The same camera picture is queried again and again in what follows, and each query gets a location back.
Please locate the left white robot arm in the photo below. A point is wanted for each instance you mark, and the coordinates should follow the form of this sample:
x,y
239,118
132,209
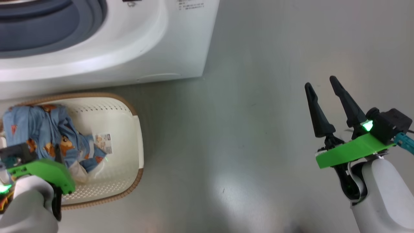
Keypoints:
x,y
26,207

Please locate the black printed text label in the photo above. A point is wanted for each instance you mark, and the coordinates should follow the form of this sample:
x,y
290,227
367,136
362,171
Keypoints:
x,y
190,4

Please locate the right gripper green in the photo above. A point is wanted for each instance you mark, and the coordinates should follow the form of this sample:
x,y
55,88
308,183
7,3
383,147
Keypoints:
x,y
352,150

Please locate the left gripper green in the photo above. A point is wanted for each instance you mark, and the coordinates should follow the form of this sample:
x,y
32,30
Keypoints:
x,y
48,173

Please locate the grey rubber door gasket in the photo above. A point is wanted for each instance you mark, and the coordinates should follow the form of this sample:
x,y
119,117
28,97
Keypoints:
x,y
84,22

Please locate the paper product label sticker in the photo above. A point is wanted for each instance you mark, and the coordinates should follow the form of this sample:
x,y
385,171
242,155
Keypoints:
x,y
103,144

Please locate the white front-load washing machine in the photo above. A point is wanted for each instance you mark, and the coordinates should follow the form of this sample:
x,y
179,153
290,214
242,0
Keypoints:
x,y
129,48

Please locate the blue printed garment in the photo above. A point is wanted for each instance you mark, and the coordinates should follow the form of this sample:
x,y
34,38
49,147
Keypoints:
x,y
38,126

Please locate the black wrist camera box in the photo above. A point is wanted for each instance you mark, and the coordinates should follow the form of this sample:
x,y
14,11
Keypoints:
x,y
17,154
389,124

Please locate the round white filter cover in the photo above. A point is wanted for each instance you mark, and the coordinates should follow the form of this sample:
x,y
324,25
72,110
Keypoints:
x,y
158,77

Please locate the cream perforated laundry basket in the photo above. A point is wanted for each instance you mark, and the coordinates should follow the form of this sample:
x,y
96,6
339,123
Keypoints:
x,y
119,155

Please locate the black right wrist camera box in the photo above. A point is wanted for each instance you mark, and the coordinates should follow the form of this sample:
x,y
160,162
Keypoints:
x,y
389,124

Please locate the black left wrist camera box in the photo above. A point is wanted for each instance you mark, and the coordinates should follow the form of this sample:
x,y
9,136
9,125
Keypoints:
x,y
17,154

